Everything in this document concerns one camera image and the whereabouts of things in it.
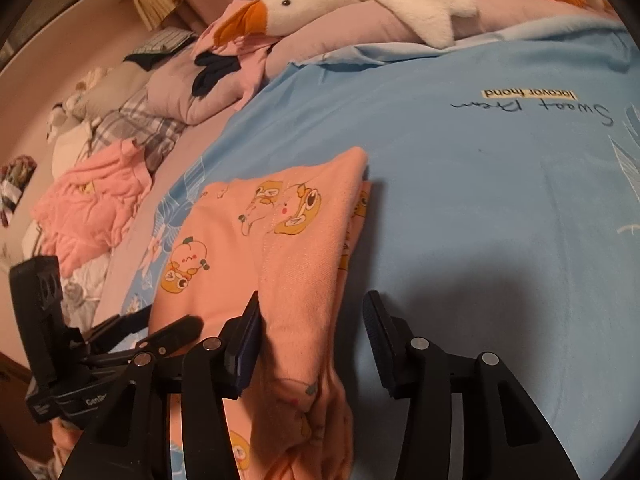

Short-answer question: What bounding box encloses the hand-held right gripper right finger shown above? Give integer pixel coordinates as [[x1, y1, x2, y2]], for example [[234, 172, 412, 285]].
[[361, 289, 567, 480]]

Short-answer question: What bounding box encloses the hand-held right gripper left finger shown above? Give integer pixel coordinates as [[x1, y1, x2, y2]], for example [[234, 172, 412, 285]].
[[59, 290, 264, 480]]

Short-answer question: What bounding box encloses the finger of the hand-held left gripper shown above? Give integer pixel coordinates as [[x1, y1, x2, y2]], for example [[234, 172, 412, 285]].
[[134, 315, 204, 358], [89, 305, 152, 353]]

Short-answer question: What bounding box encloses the orange cartoon print garment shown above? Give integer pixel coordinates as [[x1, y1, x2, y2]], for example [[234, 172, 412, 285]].
[[149, 146, 374, 480]]

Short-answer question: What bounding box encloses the white grey floral cloth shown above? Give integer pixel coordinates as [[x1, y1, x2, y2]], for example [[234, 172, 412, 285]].
[[61, 254, 110, 332]]

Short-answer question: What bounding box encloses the pink crumpled garment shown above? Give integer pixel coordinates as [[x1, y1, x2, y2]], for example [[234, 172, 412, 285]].
[[31, 138, 154, 272]]

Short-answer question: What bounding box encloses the multicoloured patterned cloth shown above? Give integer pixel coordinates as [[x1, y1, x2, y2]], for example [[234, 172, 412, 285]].
[[0, 156, 39, 227]]

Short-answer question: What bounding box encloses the blue printed blanket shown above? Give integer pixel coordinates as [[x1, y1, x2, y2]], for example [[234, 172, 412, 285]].
[[119, 24, 638, 480]]

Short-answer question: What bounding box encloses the grey plaid cloth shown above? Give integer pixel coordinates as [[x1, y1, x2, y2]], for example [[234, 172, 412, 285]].
[[81, 86, 189, 172]]

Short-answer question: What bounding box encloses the grey pillow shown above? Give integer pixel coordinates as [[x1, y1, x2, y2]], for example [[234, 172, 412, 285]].
[[64, 61, 157, 122]]

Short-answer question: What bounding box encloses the pink cloth with dark bow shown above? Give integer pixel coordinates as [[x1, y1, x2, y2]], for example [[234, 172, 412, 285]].
[[191, 0, 276, 108]]

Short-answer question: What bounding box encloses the striped cloth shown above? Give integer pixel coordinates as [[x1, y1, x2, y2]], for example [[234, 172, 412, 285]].
[[124, 26, 199, 69]]

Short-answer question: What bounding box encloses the lilac long pillow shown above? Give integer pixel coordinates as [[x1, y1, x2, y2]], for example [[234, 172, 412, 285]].
[[264, 0, 617, 69]]

